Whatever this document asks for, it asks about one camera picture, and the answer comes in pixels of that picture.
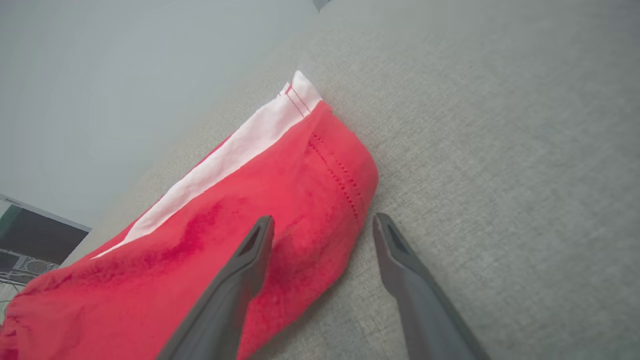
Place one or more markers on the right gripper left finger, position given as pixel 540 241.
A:
pixel 225 310

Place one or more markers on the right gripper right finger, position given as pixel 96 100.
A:
pixel 425 310

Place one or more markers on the red shorts with white stripe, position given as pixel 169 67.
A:
pixel 150 280

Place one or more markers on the black computer tower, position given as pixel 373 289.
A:
pixel 45 237

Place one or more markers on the white perforated case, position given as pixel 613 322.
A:
pixel 32 265

